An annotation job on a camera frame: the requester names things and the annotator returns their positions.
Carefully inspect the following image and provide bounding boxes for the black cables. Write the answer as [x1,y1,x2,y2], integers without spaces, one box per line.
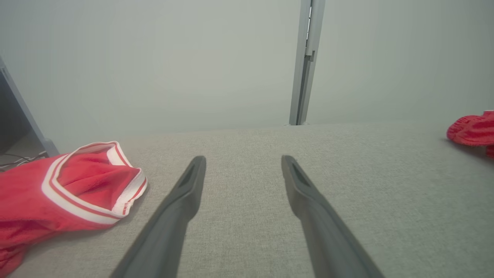
[0,152,49,170]

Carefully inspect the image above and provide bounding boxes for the red shorts white side stripe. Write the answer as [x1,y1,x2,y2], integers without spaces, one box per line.
[447,110,494,159]

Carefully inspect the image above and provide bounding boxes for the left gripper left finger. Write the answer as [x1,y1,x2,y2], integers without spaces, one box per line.
[110,156,207,278]

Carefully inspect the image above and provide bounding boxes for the black floor cable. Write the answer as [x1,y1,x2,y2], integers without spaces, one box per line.
[0,154,29,166]

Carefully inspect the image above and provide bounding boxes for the red Bulls 23 jersey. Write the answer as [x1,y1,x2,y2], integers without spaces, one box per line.
[0,141,148,278]

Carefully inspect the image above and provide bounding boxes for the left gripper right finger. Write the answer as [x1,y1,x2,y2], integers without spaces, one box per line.
[281,155,386,278]

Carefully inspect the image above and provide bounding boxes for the grey partition post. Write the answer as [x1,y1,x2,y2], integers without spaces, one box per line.
[289,0,326,126]

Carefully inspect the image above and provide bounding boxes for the grey wheeled stand leg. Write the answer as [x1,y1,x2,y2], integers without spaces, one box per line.
[0,56,60,157]

